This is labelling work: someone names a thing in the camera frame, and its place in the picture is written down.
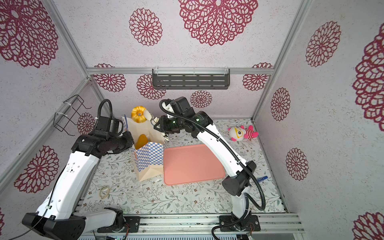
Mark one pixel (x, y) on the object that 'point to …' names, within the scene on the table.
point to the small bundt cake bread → (137, 114)
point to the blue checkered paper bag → (149, 158)
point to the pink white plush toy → (238, 133)
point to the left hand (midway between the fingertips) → (133, 143)
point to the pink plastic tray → (189, 164)
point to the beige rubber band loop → (107, 193)
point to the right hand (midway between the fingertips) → (155, 124)
